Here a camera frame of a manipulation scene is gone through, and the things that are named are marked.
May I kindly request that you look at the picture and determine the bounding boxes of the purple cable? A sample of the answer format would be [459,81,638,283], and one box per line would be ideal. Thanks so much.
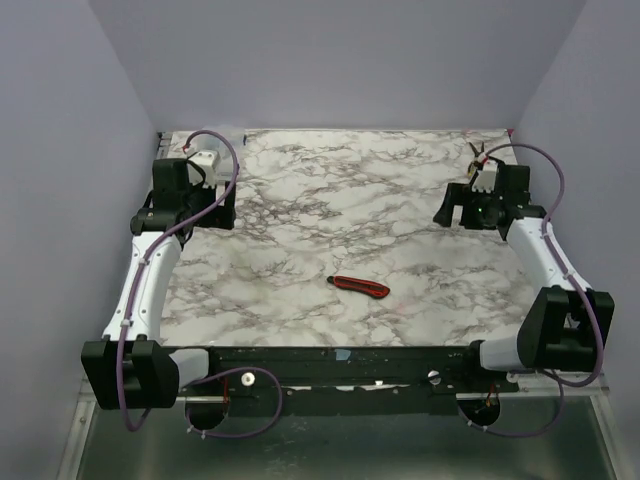
[457,143,601,439]
[115,129,284,441]

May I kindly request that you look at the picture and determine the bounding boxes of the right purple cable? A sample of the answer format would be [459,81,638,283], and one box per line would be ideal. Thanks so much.
[457,143,601,439]

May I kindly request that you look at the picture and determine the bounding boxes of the red black utility knife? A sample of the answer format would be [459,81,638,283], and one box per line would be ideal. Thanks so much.
[327,275,391,299]

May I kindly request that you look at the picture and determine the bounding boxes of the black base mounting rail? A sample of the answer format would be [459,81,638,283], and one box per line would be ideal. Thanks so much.
[177,346,518,423]

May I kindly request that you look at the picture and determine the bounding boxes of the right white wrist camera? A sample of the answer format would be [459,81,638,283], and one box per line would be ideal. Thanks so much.
[471,160,500,194]

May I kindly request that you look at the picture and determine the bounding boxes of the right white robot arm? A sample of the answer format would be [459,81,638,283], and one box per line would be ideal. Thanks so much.
[434,159,614,372]

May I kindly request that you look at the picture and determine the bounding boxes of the clear plastic parts box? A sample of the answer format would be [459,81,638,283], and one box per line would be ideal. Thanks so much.
[198,125,246,151]

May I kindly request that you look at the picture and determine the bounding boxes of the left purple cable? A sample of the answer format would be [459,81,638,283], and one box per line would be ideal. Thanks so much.
[115,129,284,441]

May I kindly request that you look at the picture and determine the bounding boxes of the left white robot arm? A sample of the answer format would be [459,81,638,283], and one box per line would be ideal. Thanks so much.
[81,153,239,411]

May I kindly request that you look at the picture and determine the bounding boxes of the yellow handled pliers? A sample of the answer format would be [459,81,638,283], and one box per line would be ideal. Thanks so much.
[467,141,494,179]

